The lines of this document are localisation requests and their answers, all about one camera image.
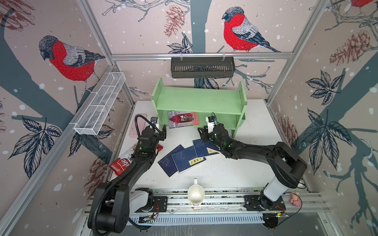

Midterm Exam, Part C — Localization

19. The red snack bag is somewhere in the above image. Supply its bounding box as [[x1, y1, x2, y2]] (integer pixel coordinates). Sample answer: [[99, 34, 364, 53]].
[[109, 143, 163, 177]]

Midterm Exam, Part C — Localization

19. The blue book yellow label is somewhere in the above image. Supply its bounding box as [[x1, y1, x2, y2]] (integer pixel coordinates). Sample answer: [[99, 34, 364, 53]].
[[171, 146, 206, 173], [207, 148, 220, 155]]

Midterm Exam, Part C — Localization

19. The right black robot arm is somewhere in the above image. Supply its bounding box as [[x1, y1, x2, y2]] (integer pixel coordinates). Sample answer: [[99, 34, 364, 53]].
[[198, 124, 308, 202]]

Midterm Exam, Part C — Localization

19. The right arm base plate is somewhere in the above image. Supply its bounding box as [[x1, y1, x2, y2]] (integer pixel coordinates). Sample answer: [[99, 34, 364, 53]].
[[244, 194, 286, 211]]

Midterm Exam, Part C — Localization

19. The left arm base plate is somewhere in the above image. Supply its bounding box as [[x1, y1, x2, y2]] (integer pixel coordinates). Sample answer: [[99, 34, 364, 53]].
[[140, 196, 168, 213]]

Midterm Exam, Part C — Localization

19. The white ceramic pitcher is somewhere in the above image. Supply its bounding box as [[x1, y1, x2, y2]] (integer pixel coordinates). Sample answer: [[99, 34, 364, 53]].
[[187, 178, 205, 207]]

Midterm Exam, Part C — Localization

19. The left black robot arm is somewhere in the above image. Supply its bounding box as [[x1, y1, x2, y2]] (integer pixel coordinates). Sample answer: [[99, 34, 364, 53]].
[[88, 125, 166, 236]]

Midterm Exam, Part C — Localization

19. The pink small toy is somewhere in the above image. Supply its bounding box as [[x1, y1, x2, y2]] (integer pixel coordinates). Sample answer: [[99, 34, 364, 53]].
[[290, 193, 302, 207]]

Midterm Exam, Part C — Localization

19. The right black thin cable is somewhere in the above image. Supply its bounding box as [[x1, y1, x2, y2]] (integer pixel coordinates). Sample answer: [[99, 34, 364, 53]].
[[274, 182, 302, 220]]

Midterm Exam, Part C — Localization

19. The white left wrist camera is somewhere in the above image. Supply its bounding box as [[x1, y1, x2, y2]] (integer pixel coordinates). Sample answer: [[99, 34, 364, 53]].
[[150, 117, 159, 130]]

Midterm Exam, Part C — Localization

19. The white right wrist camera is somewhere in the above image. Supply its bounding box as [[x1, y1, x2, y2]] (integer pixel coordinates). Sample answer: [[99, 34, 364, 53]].
[[206, 116, 217, 133]]

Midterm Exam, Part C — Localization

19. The left black corrugated cable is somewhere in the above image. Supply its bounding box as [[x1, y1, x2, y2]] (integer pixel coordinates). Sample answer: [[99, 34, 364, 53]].
[[91, 114, 157, 236]]

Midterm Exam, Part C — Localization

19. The pink red illustrated book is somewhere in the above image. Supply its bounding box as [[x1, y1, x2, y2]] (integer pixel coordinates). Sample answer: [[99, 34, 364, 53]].
[[168, 111, 200, 128]]

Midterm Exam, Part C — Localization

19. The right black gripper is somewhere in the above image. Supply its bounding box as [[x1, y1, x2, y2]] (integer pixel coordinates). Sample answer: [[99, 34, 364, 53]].
[[198, 124, 224, 150]]

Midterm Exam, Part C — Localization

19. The small circuit board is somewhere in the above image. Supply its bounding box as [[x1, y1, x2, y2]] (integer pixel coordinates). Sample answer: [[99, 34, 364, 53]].
[[138, 215, 156, 224]]

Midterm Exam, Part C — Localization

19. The aluminium mounting rail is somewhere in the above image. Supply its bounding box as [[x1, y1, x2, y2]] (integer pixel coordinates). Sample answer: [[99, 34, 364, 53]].
[[154, 188, 330, 214]]

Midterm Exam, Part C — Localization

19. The leftmost blue book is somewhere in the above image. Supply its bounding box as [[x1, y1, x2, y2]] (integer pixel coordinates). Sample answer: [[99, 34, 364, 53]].
[[158, 145, 185, 178]]

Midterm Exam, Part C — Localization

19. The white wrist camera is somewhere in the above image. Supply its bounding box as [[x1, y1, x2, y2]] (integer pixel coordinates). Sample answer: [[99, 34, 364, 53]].
[[206, 116, 217, 133], [150, 117, 159, 130]]

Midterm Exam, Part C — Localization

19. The white wire mesh tray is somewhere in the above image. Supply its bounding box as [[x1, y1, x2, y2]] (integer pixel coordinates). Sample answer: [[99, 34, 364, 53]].
[[74, 72, 126, 135]]

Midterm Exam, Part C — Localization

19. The pink rectangular case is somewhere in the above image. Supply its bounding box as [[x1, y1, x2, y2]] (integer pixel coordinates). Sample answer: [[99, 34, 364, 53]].
[[129, 116, 146, 139]]

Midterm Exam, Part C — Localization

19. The black hanging slotted basket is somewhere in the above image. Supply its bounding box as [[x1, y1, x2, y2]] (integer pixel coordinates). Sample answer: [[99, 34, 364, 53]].
[[171, 57, 235, 79]]

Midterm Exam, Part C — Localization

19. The green wooden two-tier shelf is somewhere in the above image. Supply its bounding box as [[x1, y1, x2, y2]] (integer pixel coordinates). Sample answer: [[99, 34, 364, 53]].
[[151, 78, 248, 138]]

